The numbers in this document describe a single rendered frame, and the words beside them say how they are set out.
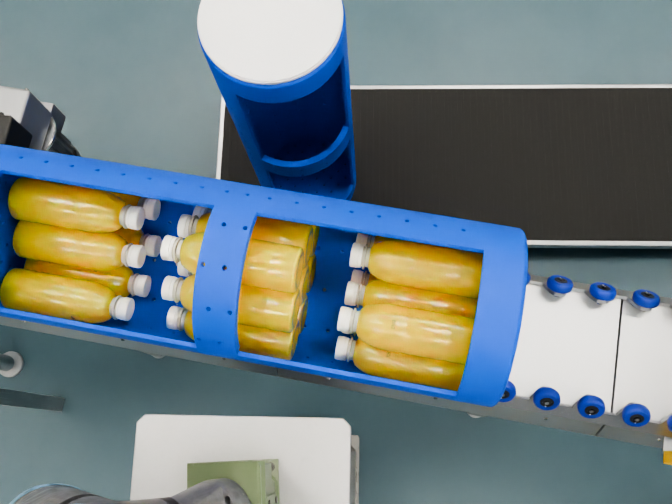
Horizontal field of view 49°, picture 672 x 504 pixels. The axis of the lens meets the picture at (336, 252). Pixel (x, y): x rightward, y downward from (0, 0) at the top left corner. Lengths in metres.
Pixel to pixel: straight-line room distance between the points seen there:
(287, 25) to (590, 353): 0.82
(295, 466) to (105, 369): 1.38
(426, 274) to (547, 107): 1.33
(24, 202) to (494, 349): 0.78
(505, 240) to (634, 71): 1.65
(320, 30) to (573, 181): 1.13
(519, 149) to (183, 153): 1.09
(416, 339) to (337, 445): 0.19
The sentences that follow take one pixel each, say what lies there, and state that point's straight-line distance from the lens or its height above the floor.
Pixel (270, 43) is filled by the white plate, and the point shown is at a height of 1.04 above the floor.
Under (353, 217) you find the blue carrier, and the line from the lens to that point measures 1.10.
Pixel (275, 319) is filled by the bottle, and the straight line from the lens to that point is 1.14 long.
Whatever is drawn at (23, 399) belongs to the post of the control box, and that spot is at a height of 0.27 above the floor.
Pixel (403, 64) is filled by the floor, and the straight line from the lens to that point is 2.58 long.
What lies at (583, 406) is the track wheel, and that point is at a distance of 1.33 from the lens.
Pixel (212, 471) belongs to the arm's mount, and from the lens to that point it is 1.06.
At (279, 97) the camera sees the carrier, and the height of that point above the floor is 0.98.
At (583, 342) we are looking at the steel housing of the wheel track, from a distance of 1.39.
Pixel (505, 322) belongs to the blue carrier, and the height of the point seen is 1.23.
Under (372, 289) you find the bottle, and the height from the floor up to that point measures 1.09.
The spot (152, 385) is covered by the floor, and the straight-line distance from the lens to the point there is 2.36.
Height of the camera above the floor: 2.26
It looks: 75 degrees down
